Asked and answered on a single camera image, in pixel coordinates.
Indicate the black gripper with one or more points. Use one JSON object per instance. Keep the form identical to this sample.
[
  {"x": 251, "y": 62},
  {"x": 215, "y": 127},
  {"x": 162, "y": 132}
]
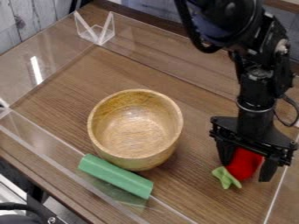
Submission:
[{"x": 274, "y": 145}]

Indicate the clear acrylic tray enclosure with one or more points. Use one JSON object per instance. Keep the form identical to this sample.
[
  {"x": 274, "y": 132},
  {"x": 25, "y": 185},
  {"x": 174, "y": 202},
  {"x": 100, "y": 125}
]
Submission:
[{"x": 56, "y": 75}]

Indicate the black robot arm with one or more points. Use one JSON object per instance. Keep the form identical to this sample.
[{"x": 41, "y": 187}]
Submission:
[{"x": 239, "y": 26}]

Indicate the clear acrylic corner bracket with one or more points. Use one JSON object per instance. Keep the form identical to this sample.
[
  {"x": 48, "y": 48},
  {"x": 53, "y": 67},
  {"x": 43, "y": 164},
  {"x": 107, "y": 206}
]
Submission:
[{"x": 96, "y": 34}]

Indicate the green rectangular block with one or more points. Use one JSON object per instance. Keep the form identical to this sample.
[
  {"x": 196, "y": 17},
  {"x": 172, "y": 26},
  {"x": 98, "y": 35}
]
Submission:
[{"x": 122, "y": 178}]

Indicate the wooden bowl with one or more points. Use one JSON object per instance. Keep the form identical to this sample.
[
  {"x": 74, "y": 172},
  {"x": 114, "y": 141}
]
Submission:
[{"x": 135, "y": 126}]

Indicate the red plush fruit green leaf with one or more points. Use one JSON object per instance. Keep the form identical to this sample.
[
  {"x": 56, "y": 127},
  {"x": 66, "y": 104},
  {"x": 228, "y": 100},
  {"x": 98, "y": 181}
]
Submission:
[{"x": 239, "y": 169}]

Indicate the black metal mount bracket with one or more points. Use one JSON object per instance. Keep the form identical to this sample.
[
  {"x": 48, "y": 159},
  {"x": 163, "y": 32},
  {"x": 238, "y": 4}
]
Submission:
[{"x": 43, "y": 213}]

